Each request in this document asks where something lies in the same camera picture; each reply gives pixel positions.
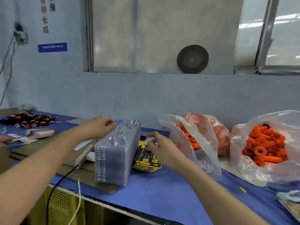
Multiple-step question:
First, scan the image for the person's left hand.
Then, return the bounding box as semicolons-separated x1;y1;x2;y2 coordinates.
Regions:
77;116;117;140

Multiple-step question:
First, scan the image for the person's right hand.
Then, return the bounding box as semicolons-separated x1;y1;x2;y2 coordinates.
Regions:
145;131;188;173

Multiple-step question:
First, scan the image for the stack of clear blister shells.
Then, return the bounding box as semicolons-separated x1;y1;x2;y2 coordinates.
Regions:
94;120;142;187

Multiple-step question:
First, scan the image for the teal hand stapler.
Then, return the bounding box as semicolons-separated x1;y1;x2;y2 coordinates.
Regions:
277;190;300;204

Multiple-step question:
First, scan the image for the person's right forearm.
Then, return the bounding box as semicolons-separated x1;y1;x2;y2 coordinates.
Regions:
176;159;263;225

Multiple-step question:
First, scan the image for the person's left forearm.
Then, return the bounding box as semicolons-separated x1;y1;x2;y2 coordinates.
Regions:
0;130;88;225

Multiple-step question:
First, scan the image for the stack of yellow black cards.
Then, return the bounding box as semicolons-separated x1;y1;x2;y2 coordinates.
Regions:
133;139;163;173

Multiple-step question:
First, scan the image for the white power strip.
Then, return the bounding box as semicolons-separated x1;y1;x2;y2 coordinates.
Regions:
75;138;99;168

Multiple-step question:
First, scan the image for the pile of dark red parts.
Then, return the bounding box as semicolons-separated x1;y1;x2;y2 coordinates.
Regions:
2;111;57;129

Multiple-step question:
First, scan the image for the yellow plastic crate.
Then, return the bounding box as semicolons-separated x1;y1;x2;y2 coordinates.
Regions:
28;185;106;225

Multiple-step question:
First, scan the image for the round black disc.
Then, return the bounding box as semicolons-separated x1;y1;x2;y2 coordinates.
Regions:
177;45;210;74

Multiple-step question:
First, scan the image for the grey framed window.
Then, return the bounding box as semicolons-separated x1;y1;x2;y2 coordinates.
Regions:
84;0;300;75

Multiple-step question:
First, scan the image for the large clear plastic bag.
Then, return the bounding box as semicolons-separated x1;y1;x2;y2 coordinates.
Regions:
230;110;300;186

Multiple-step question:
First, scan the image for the black cable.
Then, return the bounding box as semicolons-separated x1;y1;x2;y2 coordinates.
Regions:
45;165;78;225

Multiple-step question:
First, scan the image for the white cable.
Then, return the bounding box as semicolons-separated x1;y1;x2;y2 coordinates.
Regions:
68;178;83;225

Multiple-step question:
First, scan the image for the blue wall sign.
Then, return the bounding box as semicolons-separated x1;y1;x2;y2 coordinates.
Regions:
37;42;68;53

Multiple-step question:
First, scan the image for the grey wall cable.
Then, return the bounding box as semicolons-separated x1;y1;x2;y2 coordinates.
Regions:
0;37;18;106

